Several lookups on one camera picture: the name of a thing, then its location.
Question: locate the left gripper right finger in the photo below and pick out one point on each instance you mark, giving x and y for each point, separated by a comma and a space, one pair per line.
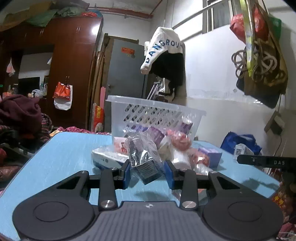
171, 174

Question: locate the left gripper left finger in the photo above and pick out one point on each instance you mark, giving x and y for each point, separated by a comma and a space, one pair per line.
124, 176

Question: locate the red ball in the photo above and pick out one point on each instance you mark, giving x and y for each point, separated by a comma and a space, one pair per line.
179, 140

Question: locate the white blue box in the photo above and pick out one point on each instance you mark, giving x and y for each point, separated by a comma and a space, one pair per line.
105, 157

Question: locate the blue shopping bag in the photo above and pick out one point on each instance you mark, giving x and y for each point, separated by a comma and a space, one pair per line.
232, 139

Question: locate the purple small box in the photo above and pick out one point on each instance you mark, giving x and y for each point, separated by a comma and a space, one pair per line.
214, 156

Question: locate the white plastic laundry basket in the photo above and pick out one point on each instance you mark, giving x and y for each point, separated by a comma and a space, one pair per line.
130, 114

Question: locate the brown hanging bag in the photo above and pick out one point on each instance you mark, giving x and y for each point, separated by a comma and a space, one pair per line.
267, 81

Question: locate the grey metal door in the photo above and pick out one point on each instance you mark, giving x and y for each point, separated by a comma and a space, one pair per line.
124, 77

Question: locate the red white hanging bag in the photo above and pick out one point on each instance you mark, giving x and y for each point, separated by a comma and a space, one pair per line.
63, 96

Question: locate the black hanging garment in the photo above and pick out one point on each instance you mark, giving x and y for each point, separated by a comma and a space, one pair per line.
171, 67

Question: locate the maroon clothes pile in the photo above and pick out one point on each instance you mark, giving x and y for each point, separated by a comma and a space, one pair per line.
23, 125

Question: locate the dark red wooden wardrobe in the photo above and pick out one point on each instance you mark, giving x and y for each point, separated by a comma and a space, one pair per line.
73, 42

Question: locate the white hoodie blue letters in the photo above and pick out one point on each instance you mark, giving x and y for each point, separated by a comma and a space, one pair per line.
163, 40

